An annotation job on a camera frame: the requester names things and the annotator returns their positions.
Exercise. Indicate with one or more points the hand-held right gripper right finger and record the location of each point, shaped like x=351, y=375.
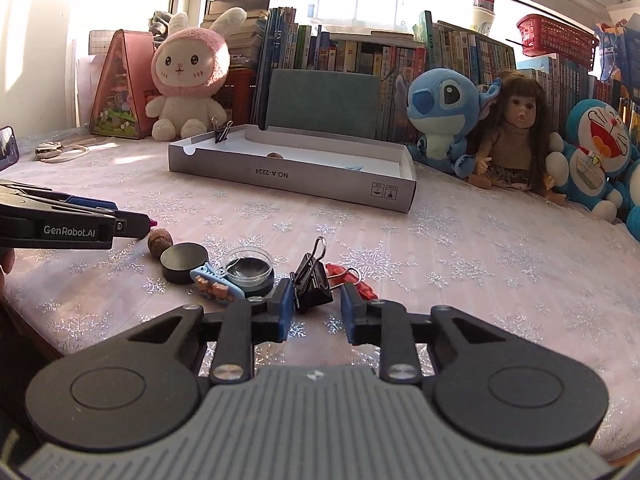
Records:
x=350, y=319

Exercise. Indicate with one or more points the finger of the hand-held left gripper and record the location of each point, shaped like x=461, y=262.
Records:
x=75, y=201
x=130, y=224

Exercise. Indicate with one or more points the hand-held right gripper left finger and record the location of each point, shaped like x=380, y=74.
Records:
x=283, y=312

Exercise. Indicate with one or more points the brown walnut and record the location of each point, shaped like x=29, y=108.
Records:
x=160, y=243

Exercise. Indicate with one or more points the large black binder clip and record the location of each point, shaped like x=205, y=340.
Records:
x=310, y=287

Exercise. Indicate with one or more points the flat-topped black round lid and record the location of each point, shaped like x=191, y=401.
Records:
x=183, y=262

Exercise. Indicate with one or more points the grey cardboard box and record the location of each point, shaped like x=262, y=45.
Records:
x=300, y=180

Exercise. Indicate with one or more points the black jar with clear lid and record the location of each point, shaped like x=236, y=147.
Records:
x=248, y=272

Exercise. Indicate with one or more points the blue hair clip with beads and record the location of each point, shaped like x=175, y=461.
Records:
x=215, y=286

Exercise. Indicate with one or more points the black phone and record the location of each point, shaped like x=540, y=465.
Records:
x=7, y=148

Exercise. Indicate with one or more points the pink triangular house model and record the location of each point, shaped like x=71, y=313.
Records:
x=120, y=95

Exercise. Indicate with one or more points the small black binder clip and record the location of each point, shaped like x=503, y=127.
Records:
x=221, y=134

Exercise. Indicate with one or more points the snowflake tablecloth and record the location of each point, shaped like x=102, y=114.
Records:
x=475, y=260

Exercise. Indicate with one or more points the pink bunny plush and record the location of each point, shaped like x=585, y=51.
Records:
x=187, y=75

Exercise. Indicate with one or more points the white grid board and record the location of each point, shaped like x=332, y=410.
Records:
x=98, y=42

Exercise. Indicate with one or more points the grey crumpled cloth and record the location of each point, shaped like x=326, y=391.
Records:
x=160, y=22

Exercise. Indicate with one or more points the grey-green board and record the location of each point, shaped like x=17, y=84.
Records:
x=322, y=105

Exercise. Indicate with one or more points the blue alien plush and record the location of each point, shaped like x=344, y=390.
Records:
x=440, y=110

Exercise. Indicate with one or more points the stack of flat books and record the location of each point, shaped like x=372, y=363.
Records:
x=245, y=20

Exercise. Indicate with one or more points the brown-haired doll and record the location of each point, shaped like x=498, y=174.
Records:
x=515, y=140

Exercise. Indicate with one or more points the row of upright books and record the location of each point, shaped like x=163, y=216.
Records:
x=350, y=52

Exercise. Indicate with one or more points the blue robot cat plush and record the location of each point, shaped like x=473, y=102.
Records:
x=634, y=200
x=595, y=150

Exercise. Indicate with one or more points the white paper cup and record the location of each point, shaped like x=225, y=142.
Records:
x=481, y=22

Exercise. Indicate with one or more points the red mesh basket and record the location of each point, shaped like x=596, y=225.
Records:
x=555, y=40

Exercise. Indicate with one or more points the blue paper bag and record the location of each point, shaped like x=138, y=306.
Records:
x=617, y=55

